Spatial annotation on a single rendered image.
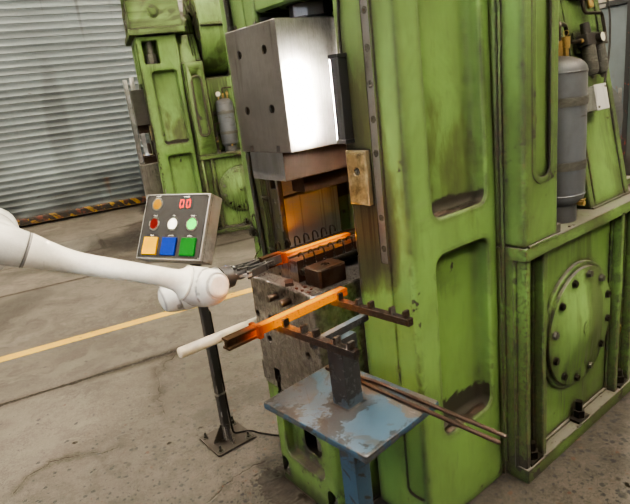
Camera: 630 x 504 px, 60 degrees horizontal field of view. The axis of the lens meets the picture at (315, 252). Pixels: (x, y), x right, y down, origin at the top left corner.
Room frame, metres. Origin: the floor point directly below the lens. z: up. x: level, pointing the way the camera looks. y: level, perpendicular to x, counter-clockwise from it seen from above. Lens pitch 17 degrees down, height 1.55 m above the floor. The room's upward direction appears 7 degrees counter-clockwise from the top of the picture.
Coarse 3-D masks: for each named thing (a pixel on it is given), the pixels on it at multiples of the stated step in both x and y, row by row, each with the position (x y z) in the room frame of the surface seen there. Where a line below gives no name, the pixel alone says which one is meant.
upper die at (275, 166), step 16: (336, 144) 1.93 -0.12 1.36; (256, 160) 1.93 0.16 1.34; (272, 160) 1.85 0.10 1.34; (288, 160) 1.81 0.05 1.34; (304, 160) 1.85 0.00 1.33; (320, 160) 1.89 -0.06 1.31; (336, 160) 1.93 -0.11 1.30; (256, 176) 1.94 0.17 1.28; (272, 176) 1.86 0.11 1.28; (288, 176) 1.80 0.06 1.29; (304, 176) 1.84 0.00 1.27
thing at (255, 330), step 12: (336, 288) 1.53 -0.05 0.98; (312, 300) 1.45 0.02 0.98; (324, 300) 1.46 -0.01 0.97; (288, 312) 1.39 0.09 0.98; (300, 312) 1.40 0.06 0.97; (252, 324) 1.32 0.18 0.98; (264, 324) 1.32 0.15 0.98; (276, 324) 1.34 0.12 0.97; (228, 336) 1.27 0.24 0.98; (240, 336) 1.27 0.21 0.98; (252, 336) 1.30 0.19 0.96; (228, 348) 1.25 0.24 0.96
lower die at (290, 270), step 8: (336, 232) 2.16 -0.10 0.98; (312, 240) 2.09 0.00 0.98; (336, 240) 1.97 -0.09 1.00; (344, 240) 1.99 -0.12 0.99; (288, 248) 2.01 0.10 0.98; (312, 248) 1.91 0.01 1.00; (320, 248) 1.92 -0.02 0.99; (328, 248) 1.91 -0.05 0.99; (336, 248) 1.90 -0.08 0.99; (288, 256) 1.84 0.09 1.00; (296, 256) 1.86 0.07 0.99; (312, 256) 1.84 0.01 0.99; (320, 256) 1.86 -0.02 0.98; (328, 256) 1.88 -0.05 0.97; (288, 264) 1.84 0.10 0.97; (296, 264) 1.80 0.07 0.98; (272, 272) 1.93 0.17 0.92; (280, 272) 1.89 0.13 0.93; (288, 272) 1.84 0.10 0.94; (296, 272) 1.80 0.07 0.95; (296, 280) 1.81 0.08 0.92; (304, 280) 1.81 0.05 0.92
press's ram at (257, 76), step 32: (256, 32) 1.84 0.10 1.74; (288, 32) 1.78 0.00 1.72; (320, 32) 1.86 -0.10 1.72; (256, 64) 1.86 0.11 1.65; (288, 64) 1.77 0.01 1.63; (320, 64) 1.85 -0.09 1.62; (256, 96) 1.88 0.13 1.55; (288, 96) 1.77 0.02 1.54; (320, 96) 1.84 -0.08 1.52; (256, 128) 1.90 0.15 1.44; (288, 128) 1.76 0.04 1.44; (320, 128) 1.83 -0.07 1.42
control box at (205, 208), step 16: (160, 208) 2.27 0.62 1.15; (176, 208) 2.23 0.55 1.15; (192, 208) 2.19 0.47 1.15; (208, 208) 2.16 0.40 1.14; (144, 224) 2.28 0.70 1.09; (160, 224) 2.24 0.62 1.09; (176, 224) 2.19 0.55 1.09; (208, 224) 2.14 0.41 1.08; (160, 240) 2.20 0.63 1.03; (208, 240) 2.12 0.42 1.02; (144, 256) 2.20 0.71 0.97; (160, 256) 2.16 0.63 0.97; (176, 256) 2.12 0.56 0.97; (208, 256) 2.11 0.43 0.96
